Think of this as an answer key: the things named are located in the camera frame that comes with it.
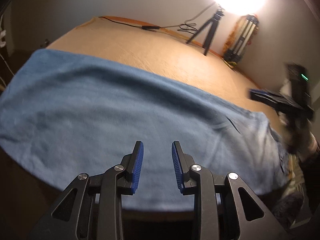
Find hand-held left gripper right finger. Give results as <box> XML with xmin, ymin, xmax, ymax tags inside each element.
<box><xmin>171</xmin><ymin>141</ymin><xmax>265</xmax><ymax>240</ymax></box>

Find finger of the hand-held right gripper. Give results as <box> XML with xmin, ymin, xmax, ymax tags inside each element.
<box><xmin>249</xmin><ymin>89</ymin><xmax>285</xmax><ymax>107</ymax></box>

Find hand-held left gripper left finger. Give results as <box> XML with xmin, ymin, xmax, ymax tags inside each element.
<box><xmin>51</xmin><ymin>141</ymin><xmax>145</xmax><ymax>240</ymax></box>

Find light blue denim pants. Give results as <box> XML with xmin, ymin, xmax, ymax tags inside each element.
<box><xmin>0</xmin><ymin>49</ymin><xmax>292</xmax><ymax>212</ymax></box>

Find person's right forearm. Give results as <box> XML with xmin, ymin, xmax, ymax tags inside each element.
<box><xmin>296</xmin><ymin>134</ymin><xmax>320</xmax><ymax>164</ymax></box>

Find folded grey tripod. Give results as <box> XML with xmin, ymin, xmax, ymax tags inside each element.
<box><xmin>224</xmin><ymin>15</ymin><xmax>259</xmax><ymax>63</ymax></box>

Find orange floral cloth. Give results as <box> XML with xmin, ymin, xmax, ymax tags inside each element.
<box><xmin>222</xmin><ymin>15</ymin><xmax>260</xmax><ymax>68</ymax></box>

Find small black tripod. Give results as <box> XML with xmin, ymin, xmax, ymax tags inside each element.
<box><xmin>186</xmin><ymin>4</ymin><xmax>225</xmax><ymax>56</ymax></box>

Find dark patterned cloth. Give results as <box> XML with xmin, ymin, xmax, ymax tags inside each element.
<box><xmin>271</xmin><ymin>192</ymin><xmax>309</xmax><ymax>229</ymax></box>

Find black ring light cable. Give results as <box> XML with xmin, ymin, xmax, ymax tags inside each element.
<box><xmin>99</xmin><ymin>2</ymin><xmax>218</xmax><ymax>33</ymax></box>

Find white lamp cable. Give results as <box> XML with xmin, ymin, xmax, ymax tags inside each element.
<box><xmin>0</xmin><ymin>52</ymin><xmax>15</xmax><ymax>90</ymax></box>

